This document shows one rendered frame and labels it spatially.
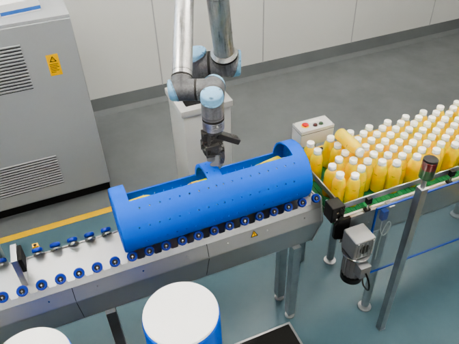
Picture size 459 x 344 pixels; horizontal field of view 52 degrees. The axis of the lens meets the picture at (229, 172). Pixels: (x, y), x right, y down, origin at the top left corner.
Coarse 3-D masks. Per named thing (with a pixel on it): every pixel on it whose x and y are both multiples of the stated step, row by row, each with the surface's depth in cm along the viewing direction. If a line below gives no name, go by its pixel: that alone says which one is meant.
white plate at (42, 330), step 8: (32, 328) 168; (40, 328) 168; (48, 328) 168; (16, 336) 166; (24, 336) 165; (32, 336) 165; (40, 336) 165; (48, 336) 165; (56, 336) 165; (64, 336) 165
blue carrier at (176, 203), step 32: (256, 160) 231; (288, 160) 210; (128, 192) 213; (160, 192) 194; (192, 192) 197; (224, 192) 200; (256, 192) 205; (288, 192) 212; (128, 224) 189; (160, 224) 193; (192, 224) 200
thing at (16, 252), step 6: (12, 246) 193; (18, 246) 193; (12, 252) 190; (18, 252) 191; (12, 258) 188; (18, 258) 188; (24, 258) 194; (12, 264) 187; (18, 264) 188; (24, 264) 190; (18, 270) 190; (24, 270) 192; (18, 276) 192; (24, 276) 193; (24, 282) 195
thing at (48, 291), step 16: (304, 208) 227; (240, 224) 218; (256, 224) 220; (208, 240) 214; (160, 256) 207; (112, 272) 201; (48, 288) 194; (64, 288) 196; (0, 304) 189; (16, 304) 190
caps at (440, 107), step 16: (432, 112) 262; (448, 112) 261; (368, 128) 252; (384, 128) 250; (448, 128) 249; (368, 144) 240; (400, 144) 241; (416, 144) 241; (384, 160) 229; (400, 160) 229
